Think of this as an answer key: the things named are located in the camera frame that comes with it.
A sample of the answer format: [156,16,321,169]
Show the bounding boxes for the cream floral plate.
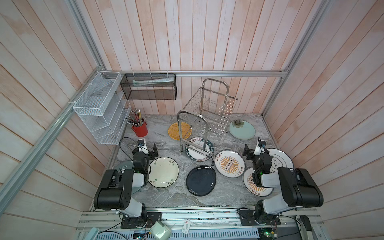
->
[148,157,179,188]

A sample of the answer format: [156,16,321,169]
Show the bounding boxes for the yellow woven round tray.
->
[168,122,192,141]

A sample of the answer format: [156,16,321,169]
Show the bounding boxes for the steel dish rack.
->
[177,78,238,166]

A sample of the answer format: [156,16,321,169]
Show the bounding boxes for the pale green glass plate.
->
[115,161,145,194]

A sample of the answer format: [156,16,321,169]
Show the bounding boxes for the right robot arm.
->
[243,141,324,225]

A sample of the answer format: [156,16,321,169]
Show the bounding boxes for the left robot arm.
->
[93,139,159,222]

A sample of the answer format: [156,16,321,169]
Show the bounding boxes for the red pencil cup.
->
[132,121,148,138]

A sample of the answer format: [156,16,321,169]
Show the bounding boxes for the white black-rimmed plate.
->
[268,148,294,173]

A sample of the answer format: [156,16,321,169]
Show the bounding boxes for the orange sunburst plate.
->
[214,150,246,178]
[243,168,274,197]

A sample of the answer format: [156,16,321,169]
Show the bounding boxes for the pale green flower plate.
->
[229,120,256,140]

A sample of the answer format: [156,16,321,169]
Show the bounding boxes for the pencils bundle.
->
[126,109,145,127]

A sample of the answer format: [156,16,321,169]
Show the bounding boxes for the green rimmed white plate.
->
[185,137,214,162]

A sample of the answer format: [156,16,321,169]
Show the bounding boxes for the black oval plate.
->
[186,166,217,197]

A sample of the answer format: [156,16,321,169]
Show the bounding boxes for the white power adapter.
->
[150,221,172,240]

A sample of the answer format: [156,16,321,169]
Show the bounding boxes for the white tag label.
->
[182,220,192,234]

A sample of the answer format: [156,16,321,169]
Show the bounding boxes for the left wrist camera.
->
[137,139,146,148]

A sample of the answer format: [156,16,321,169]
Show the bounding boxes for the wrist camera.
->
[258,138,267,149]
[137,139,146,148]

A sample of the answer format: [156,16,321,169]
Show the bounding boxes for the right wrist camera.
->
[258,138,267,149]

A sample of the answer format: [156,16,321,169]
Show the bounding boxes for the white mesh wall shelf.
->
[74,71,132,145]

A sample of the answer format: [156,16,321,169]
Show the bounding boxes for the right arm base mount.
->
[236,208,281,226]

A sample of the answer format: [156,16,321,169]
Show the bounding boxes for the black mesh wall basket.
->
[120,73,178,101]

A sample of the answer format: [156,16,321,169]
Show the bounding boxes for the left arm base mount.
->
[120,212,162,229]

